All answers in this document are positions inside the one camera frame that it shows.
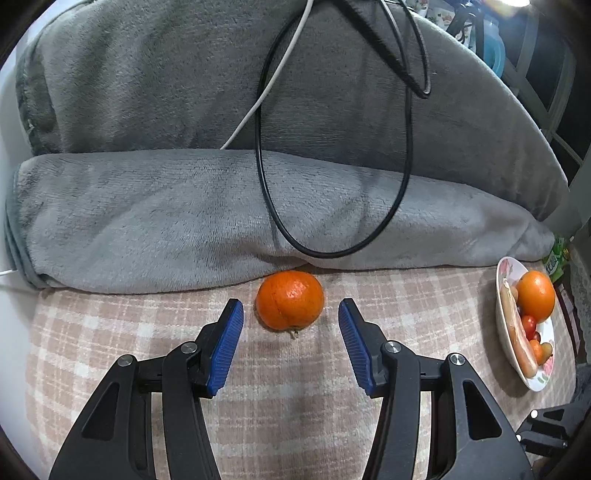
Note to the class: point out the plaid bed sheet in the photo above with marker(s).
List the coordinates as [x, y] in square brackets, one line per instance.
[286, 415]

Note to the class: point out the grey fleece blanket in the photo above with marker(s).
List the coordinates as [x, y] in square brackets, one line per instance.
[184, 207]

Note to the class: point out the floral white plate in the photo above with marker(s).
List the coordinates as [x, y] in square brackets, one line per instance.
[542, 376]

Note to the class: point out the large orange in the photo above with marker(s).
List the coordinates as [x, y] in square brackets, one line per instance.
[535, 295]

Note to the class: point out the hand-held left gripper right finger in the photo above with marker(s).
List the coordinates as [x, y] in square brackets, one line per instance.
[353, 344]

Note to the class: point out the small mandarin orange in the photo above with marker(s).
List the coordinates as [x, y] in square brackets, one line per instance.
[290, 300]

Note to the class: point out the green carton box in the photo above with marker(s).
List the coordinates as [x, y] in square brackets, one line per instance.
[555, 261]

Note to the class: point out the long pinkish sausage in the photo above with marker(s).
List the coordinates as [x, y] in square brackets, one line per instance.
[515, 323]

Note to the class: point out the white lace cloth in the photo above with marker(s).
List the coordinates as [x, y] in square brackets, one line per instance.
[581, 286]

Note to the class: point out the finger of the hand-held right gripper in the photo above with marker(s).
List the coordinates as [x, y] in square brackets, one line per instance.
[549, 431]

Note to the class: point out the blue detergent bottle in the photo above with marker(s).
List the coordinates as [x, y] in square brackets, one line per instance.
[493, 48]

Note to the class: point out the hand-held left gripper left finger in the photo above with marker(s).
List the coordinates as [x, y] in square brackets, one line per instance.
[226, 344]

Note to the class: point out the white window frame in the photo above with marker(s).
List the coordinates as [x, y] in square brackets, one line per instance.
[561, 87]

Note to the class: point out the red cherry tomato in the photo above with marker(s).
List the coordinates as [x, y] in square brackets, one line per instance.
[529, 326]

